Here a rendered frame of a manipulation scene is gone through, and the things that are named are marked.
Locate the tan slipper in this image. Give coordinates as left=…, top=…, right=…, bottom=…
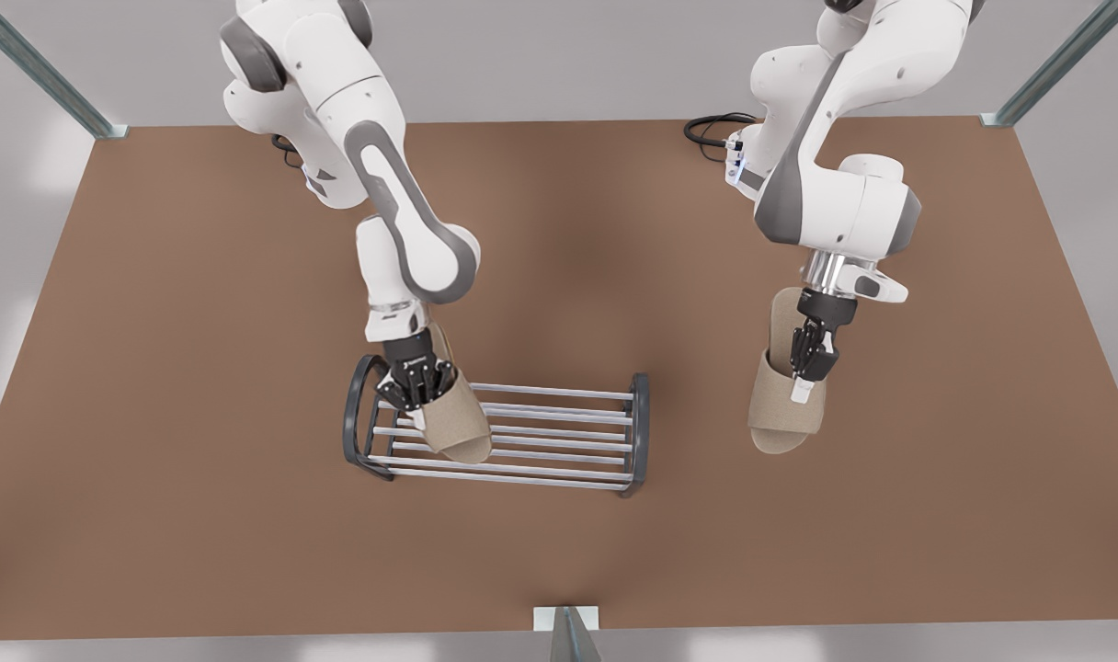
left=748, top=287, right=828, bottom=455
left=416, top=322, right=494, bottom=463

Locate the dark grey shoe rack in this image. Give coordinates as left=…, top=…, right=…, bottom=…
left=342, top=354, right=652, bottom=498

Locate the silver frame post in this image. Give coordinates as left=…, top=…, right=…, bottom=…
left=979, top=0, right=1118, bottom=128
left=0, top=0, right=130, bottom=141
left=533, top=606, right=602, bottom=662

